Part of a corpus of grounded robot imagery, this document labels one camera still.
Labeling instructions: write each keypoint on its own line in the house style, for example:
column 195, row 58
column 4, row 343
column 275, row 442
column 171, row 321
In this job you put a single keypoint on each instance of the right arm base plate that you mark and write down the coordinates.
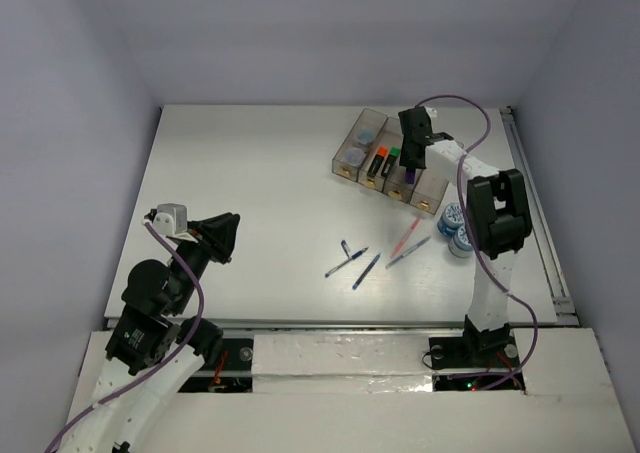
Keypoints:
column 457, row 353

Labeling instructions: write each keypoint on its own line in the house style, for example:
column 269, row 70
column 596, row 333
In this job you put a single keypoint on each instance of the clear jar blue clips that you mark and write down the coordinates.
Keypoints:
column 364, row 138

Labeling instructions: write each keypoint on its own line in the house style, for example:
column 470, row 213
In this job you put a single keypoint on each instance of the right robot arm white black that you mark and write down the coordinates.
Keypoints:
column 497, row 220

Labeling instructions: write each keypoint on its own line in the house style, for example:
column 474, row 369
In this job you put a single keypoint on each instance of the red pen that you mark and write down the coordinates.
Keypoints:
column 405, row 237

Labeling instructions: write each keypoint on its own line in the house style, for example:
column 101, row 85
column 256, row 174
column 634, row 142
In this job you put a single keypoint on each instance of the aluminium rail right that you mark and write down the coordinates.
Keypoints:
column 566, row 314

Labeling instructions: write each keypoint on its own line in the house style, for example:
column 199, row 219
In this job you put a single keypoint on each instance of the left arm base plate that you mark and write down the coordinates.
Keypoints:
column 239, row 356

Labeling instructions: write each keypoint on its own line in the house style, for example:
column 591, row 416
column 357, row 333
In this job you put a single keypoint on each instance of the green cap highlighter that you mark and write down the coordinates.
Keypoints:
column 390, row 162

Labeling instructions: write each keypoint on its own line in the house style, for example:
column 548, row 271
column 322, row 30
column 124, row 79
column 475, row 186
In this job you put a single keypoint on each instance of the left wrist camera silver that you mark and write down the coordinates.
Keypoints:
column 169, row 219

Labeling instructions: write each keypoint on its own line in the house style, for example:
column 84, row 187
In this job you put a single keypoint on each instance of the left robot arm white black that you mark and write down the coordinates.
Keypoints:
column 161, row 337

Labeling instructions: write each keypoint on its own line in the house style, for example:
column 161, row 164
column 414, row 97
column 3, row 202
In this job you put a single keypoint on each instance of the clear four-compartment organizer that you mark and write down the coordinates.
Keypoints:
column 370, row 156

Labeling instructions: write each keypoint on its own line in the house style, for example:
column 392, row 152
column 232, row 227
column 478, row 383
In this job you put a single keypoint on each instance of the purple cap highlighter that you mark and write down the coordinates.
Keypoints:
column 409, row 177

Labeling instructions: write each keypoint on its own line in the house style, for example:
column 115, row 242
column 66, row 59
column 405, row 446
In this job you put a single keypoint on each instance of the blue white tub front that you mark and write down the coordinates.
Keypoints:
column 459, row 244

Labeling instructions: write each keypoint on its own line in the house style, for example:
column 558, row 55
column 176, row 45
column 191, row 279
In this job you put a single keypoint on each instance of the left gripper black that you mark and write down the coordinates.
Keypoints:
column 211, row 238

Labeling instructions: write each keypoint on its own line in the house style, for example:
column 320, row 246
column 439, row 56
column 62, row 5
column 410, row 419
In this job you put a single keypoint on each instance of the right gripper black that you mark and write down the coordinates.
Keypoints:
column 405, row 160

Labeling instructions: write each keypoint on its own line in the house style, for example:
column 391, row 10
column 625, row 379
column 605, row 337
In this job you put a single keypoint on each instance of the orange cap highlighter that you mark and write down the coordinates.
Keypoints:
column 377, row 162

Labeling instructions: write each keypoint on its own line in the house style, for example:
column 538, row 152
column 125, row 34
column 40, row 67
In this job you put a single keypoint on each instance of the clear blue pen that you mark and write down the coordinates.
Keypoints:
column 400, row 257

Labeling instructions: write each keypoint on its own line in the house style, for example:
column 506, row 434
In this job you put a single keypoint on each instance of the white foam board front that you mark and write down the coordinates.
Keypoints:
column 370, row 392

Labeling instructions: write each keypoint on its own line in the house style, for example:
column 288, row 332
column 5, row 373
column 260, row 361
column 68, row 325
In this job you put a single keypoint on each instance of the clear jar purple clips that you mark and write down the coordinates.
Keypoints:
column 354, row 157

